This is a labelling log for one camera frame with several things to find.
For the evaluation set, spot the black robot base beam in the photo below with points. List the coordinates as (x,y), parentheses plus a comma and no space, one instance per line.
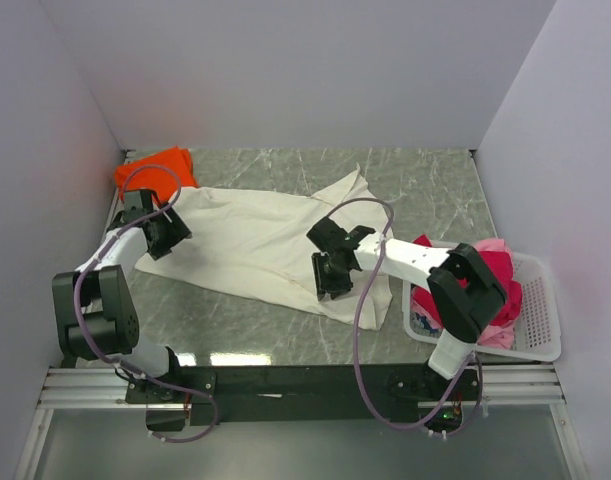
(401,393)

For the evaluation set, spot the magenta t shirt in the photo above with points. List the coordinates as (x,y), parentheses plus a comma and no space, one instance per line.
(463,293)

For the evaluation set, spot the white plastic laundry basket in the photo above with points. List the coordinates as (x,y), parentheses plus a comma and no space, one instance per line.
(536,330)

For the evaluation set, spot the aluminium frame rail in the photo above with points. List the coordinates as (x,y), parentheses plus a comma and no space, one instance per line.
(79,389)

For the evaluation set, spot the cream white t shirt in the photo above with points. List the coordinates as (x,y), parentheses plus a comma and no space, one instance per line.
(253,244)

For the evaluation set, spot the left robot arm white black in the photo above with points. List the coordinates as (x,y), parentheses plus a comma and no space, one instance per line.
(95,314)

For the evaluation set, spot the folded orange t shirt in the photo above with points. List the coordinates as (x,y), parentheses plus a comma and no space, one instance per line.
(163,173)

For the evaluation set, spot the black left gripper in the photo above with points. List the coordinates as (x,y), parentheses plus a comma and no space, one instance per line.
(176,232)

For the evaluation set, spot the light pink t shirt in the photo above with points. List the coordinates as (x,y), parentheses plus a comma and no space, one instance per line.
(499,334)

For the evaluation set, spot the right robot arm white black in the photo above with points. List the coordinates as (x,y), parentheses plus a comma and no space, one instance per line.
(412,263)

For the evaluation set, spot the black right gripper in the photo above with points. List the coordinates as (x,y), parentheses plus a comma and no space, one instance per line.
(322,282)

